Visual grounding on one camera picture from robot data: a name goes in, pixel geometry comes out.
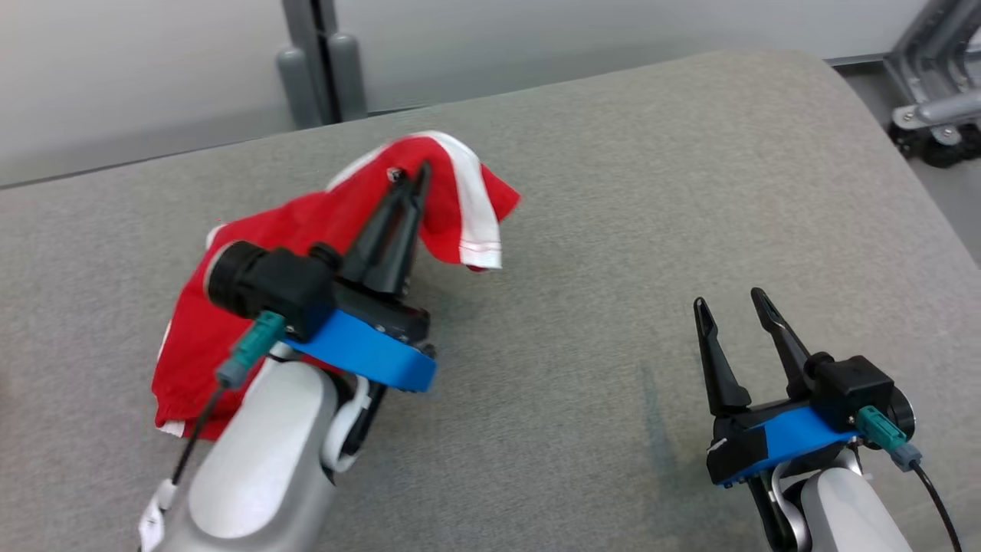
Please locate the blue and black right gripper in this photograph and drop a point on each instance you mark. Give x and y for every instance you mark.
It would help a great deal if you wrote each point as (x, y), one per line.
(774, 445)

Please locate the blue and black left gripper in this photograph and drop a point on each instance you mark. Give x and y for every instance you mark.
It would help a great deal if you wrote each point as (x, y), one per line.
(368, 353)

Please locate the small red and white garment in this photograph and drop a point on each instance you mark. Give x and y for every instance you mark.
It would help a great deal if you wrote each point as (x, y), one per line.
(306, 222)

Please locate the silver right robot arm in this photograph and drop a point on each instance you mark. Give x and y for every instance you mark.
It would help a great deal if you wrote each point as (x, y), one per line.
(851, 514)

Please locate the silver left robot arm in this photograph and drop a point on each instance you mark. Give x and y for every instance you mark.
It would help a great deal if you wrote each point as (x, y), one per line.
(260, 460)

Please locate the black caster wheel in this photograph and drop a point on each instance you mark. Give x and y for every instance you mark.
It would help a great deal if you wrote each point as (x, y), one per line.
(946, 149)

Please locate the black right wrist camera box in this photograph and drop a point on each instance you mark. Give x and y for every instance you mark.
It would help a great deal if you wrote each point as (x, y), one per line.
(851, 387)

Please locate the grey metal post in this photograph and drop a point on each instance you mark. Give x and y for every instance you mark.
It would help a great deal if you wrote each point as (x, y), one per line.
(322, 69)

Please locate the grey metal wheeled frame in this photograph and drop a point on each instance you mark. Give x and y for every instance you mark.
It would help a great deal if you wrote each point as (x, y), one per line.
(931, 54)

